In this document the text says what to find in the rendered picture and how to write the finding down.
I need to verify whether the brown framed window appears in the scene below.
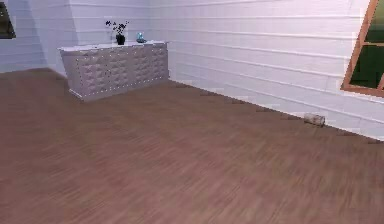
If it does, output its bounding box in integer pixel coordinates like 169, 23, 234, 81
340, 0, 384, 99

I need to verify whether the dark framed window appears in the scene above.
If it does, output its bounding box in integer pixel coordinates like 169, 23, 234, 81
0, 1, 17, 40

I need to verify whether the grey studded sideboard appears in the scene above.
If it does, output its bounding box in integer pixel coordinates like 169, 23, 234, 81
57, 40, 170, 102

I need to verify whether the small grey cylinder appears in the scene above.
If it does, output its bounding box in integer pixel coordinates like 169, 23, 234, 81
303, 112, 326, 128

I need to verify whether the black vase with dark plant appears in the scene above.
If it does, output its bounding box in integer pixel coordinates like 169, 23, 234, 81
105, 19, 130, 46

